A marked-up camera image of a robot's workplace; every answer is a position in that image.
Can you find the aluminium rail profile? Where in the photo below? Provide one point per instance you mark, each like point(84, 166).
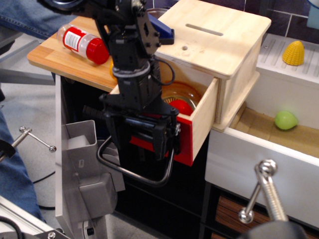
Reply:
point(16, 223)

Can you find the red toy ball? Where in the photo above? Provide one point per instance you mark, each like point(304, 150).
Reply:
point(183, 107)

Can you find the wooden drawer with red front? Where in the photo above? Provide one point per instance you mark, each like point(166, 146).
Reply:
point(193, 129)

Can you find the white toy sink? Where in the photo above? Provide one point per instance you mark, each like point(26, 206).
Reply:
point(253, 136)

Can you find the grey metal bracket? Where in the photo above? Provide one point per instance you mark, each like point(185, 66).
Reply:
point(85, 190)

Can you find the yellow toy corn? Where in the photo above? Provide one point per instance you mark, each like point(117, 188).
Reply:
point(294, 54)

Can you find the red capped spice jar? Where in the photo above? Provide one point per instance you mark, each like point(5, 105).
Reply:
point(82, 43)

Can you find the metal pot rim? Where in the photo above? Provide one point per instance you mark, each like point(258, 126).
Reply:
point(157, 12)

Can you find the amber glass bowl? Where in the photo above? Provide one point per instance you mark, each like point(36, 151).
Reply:
point(181, 91)

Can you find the green toy pear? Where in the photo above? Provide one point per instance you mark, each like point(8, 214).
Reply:
point(285, 120)

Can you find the blue jeans leg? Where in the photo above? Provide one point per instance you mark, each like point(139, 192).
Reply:
point(17, 187)

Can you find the light wooden box housing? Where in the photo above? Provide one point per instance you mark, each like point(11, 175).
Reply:
point(220, 41)

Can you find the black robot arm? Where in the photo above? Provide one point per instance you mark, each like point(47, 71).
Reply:
point(127, 32)

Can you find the blue bar clamp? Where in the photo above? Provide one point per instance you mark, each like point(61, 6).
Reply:
point(166, 34)

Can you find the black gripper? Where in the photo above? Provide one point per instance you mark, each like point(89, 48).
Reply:
point(138, 107)

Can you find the silver clamp screw right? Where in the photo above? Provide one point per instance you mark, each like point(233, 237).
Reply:
point(265, 171)

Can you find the silver clamp screw left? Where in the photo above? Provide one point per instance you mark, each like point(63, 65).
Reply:
point(8, 150)

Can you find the silver clamp screw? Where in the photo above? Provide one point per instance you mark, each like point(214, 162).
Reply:
point(265, 171)
point(8, 150)

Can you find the yellow toy pumpkin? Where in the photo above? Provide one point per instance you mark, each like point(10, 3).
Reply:
point(111, 66)

